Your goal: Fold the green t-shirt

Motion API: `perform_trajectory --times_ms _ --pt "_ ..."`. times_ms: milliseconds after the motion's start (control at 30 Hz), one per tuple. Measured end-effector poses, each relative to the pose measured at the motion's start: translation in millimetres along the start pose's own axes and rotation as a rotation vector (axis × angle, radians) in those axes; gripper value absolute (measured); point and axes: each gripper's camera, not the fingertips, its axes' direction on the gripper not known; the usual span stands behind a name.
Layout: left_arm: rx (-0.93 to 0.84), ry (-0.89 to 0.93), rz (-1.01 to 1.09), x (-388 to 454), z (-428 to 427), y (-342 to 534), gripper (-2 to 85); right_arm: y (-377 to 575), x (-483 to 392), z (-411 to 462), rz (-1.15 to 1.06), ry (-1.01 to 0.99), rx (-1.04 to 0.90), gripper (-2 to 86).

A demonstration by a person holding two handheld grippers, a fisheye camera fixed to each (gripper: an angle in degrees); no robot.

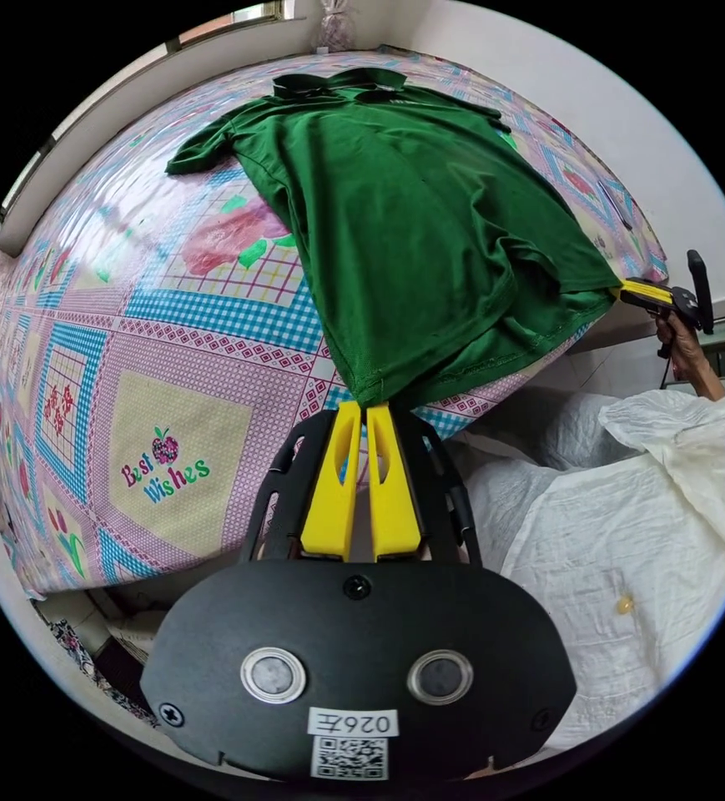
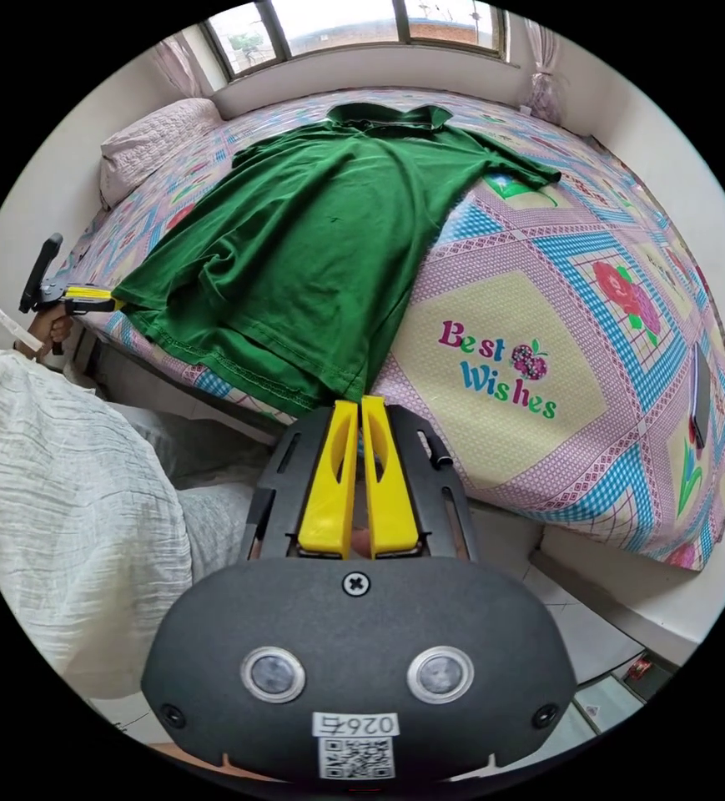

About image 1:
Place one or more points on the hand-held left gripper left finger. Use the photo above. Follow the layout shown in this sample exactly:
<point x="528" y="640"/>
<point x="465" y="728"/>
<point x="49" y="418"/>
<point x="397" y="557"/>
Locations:
<point x="331" y="500"/>

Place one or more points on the person's right forearm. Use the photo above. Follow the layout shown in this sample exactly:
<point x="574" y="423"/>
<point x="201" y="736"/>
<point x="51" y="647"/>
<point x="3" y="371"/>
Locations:
<point x="707" y="382"/>

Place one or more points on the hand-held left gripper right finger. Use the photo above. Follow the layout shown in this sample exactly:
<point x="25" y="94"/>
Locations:
<point x="393" y="507"/>

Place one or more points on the person's right hand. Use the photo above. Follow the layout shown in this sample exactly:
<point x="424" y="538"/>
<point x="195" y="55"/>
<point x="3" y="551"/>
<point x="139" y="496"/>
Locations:
<point x="681" y="350"/>

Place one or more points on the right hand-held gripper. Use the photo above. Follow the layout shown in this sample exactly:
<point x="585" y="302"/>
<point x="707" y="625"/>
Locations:
<point x="681" y="303"/>

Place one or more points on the green t-shirt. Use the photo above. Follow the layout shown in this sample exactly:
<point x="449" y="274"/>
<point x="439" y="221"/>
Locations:
<point x="399" y="219"/>

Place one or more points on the bed with printed sheet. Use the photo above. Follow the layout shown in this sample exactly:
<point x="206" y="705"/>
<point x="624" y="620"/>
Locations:
<point x="168" y="350"/>

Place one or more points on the tied curtain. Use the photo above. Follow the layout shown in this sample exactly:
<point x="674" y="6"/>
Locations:
<point x="332" y="25"/>

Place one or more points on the person's body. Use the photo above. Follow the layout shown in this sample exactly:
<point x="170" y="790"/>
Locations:
<point x="618" y="532"/>

